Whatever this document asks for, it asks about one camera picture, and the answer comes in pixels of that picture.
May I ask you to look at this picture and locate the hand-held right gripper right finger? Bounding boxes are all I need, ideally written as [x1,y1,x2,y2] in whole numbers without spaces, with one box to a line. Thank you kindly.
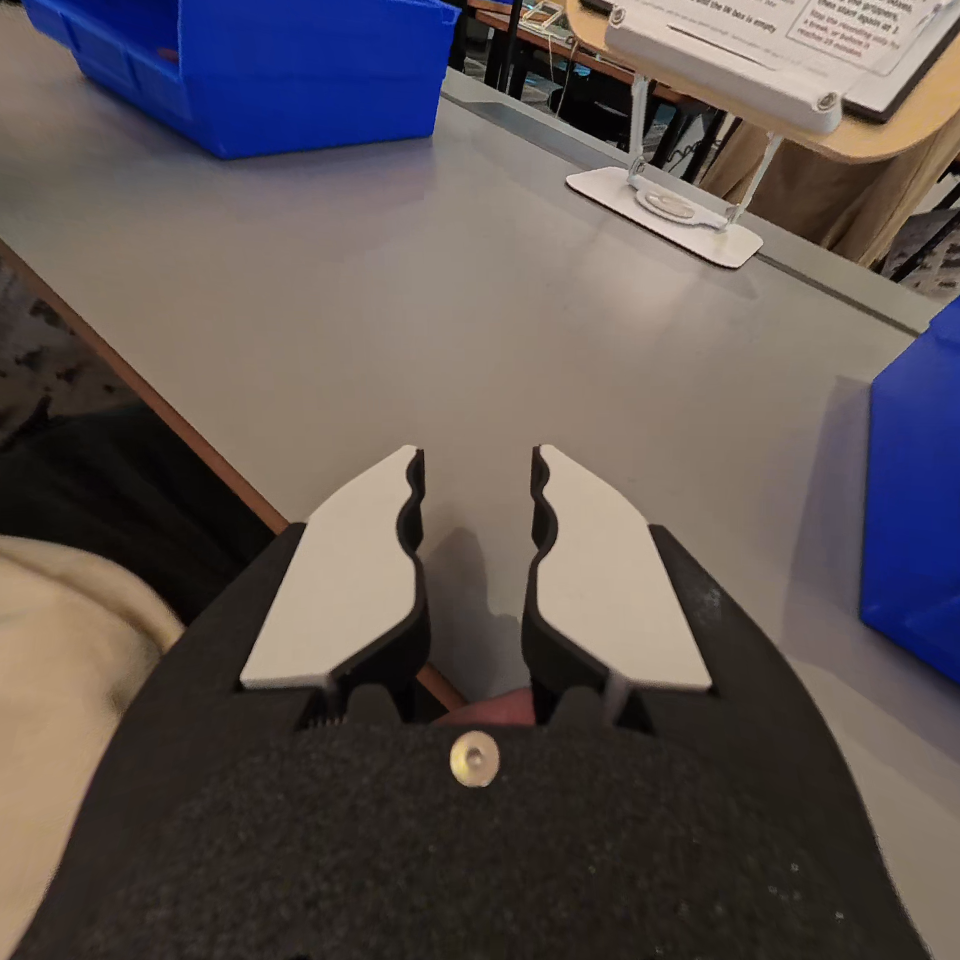
[521,444,714,697]

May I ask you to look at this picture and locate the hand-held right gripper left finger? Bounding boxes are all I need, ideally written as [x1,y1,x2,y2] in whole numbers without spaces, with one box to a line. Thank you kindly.
[240,445,432,691]

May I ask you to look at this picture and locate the blue plastic bin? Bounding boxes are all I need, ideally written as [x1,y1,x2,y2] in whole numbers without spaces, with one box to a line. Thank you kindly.
[860,296,960,685]
[21,0,462,161]

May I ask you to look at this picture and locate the person's black pants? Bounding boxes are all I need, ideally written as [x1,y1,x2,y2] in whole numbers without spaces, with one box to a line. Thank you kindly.
[0,405,276,625]

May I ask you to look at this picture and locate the white and wooden book stand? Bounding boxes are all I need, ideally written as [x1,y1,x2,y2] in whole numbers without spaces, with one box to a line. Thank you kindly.
[564,0,960,270]

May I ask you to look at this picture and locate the wooden top office table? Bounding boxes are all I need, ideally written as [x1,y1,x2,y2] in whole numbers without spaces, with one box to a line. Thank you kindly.
[465,0,723,100]

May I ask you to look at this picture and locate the printed instruction sheet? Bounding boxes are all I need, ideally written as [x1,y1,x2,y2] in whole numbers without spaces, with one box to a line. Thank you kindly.
[652,0,952,125]

